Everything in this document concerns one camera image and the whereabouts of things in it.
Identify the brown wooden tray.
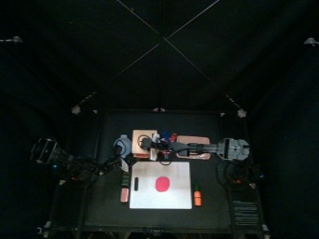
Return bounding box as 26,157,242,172
176,134,212,161

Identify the white cutting board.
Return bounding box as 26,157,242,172
128,161,193,210

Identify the white printed table label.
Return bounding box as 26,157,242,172
230,199,260,230

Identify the pink flat dough disc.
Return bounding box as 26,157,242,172
154,176,172,193

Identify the orange toy carrot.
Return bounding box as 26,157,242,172
193,182,202,207

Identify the blue-grey bowl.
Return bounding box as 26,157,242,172
112,134,133,158

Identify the pink rectangular block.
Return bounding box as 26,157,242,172
120,187,129,204

